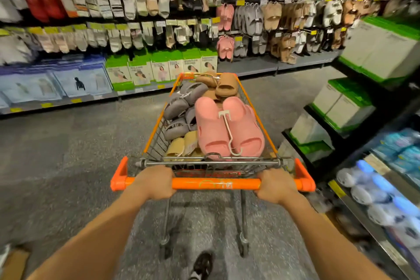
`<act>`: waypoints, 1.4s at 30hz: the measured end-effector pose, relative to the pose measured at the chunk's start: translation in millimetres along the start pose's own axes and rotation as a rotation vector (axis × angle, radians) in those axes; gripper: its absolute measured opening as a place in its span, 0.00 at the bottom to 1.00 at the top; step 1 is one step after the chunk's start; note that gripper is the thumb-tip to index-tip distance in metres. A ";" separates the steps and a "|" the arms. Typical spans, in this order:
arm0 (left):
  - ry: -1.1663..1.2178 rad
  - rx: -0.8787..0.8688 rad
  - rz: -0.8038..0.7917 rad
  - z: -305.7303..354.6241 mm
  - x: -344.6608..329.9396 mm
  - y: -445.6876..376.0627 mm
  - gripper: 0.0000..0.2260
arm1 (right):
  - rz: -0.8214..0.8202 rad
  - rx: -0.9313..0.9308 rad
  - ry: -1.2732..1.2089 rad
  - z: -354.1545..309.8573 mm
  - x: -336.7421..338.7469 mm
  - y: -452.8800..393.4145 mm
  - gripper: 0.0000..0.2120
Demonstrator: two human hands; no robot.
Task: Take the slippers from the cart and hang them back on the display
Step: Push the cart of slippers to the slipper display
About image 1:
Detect person's right hand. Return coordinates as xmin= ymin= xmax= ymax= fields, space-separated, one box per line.
xmin=254 ymin=167 xmax=301 ymax=207

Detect rows of hanging sock packets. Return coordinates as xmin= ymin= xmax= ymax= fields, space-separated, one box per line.
xmin=0 ymin=0 xmax=224 ymax=64

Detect grey slippers pair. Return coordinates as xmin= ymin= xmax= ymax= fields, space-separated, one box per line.
xmin=163 ymin=105 xmax=198 ymax=142
xmin=164 ymin=81 xmax=210 ymax=122

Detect person's black shoe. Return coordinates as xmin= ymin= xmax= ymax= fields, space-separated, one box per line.
xmin=189 ymin=251 xmax=216 ymax=280

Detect yellow slippers pair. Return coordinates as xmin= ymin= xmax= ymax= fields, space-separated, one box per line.
xmin=164 ymin=130 xmax=207 ymax=162

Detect brown cardboard box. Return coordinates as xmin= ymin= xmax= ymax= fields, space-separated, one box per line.
xmin=0 ymin=245 xmax=32 ymax=280

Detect person's left hand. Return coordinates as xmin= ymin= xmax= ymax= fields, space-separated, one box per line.
xmin=133 ymin=164 xmax=178 ymax=202

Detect row of blue garment packets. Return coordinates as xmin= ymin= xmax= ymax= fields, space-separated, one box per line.
xmin=0 ymin=55 xmax=114 ymax=108

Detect white boxes with green lids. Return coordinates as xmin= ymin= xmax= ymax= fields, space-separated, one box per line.
xmin=288 ymin=15 xmax=420 ymax=164

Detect row of green white boxes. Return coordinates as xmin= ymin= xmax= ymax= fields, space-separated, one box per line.
xmin=105 ymin=46 xmax=219 ymax=92

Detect person's left forearm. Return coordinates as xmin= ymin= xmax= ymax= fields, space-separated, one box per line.
xmin=28 ymin=188 xmax=151 ymax=280

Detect person's right forearm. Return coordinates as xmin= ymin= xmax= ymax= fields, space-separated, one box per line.
xmin=280 ymin=191 xmax=391 ymax=280

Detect rows of slippers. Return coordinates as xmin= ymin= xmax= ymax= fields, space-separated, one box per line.
xmin=216 ymin=0 xmax=411 ymax=64

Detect orange metal shopping cart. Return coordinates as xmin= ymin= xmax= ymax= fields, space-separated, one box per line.
xmin=110 ymin=72 xmax=316 ymax=259

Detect blue and white packages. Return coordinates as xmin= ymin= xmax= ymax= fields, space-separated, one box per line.
xmin=334 ymin=127 xmax=420 ymax=248

